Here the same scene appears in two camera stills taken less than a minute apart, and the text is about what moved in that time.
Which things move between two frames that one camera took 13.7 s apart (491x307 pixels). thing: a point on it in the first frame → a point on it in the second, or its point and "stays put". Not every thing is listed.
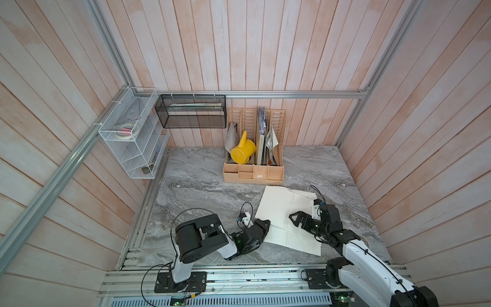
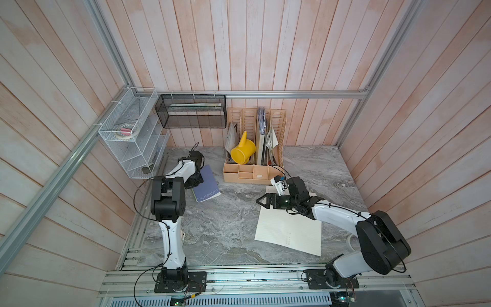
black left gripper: (261, 223) → (187, 185)
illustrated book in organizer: (272, 142) stays put
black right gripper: (306, 220) → (269, 197)
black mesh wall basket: (192, 111) stays put
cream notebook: (275, 206) stays put
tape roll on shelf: (126, 131) stays put
